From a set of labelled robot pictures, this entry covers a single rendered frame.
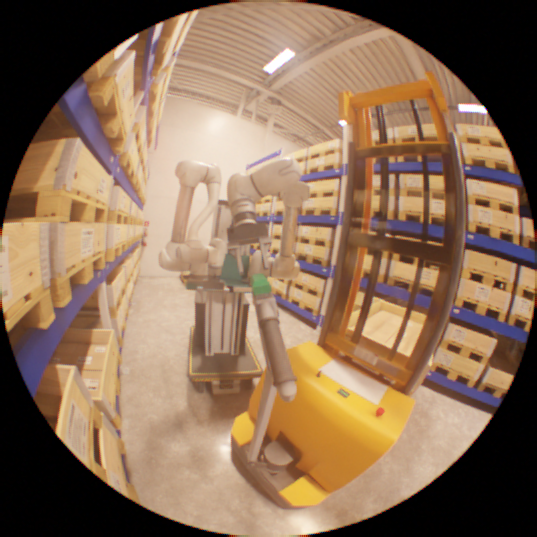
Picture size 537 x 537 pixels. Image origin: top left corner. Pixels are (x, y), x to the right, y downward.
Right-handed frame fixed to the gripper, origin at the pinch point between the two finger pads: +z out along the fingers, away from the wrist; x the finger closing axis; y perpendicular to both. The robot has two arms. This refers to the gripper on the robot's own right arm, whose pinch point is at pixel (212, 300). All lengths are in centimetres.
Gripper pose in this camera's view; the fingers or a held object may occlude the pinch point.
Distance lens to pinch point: 114.7
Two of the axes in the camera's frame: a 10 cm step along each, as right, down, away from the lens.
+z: -1.4, 9.8, 1.6
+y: -3.4, -2.0, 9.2
